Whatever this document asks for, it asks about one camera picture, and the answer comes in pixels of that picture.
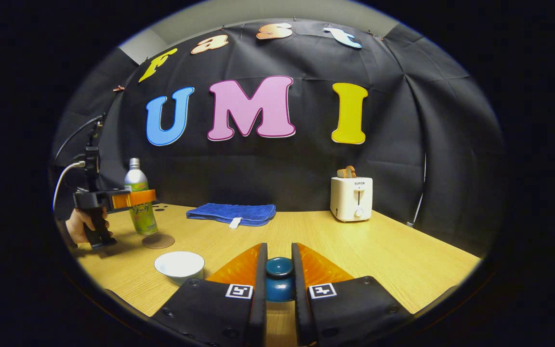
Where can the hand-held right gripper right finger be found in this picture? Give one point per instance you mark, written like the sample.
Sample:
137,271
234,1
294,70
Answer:
350,313

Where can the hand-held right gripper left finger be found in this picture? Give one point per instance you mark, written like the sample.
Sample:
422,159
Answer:
210,313

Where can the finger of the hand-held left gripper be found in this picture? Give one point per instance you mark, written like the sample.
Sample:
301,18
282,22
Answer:
135,198

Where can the silver green water bottle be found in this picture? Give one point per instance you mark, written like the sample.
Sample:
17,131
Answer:
136,180

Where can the round brown coaster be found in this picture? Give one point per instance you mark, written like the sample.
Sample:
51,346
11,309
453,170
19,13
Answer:
158,242

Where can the white teacup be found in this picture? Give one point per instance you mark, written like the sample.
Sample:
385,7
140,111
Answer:
179,265

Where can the dark teal teacup lid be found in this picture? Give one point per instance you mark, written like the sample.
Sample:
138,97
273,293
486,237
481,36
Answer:
279,284

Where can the blue folded towel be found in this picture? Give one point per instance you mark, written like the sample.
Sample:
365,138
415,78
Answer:
231,212

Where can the white toaster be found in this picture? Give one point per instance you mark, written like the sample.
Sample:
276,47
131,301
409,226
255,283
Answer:
351,202

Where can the copper cloth clip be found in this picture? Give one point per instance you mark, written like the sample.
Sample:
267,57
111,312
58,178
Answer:
119,88

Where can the brown bread slice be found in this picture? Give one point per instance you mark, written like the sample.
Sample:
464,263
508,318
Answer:
346,171

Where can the black backdrop cloth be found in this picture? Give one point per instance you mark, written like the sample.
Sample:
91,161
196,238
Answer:
277,164

